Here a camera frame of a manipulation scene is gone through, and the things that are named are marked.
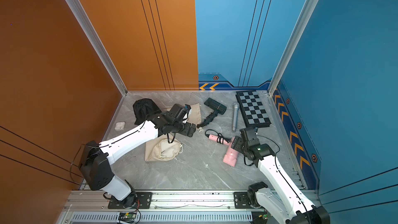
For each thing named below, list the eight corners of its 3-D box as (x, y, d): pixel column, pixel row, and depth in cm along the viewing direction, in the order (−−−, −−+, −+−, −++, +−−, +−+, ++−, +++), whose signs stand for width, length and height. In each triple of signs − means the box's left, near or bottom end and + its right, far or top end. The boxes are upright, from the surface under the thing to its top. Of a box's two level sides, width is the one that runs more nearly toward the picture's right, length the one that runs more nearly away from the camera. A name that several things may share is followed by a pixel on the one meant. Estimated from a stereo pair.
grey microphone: (231, 131, 100) (232, 128, 98) (233, 105, 114) (233, 103, 112) (237, 132, 100) (238, 129, 98) (238, 106, 114) (239, 103, 111)
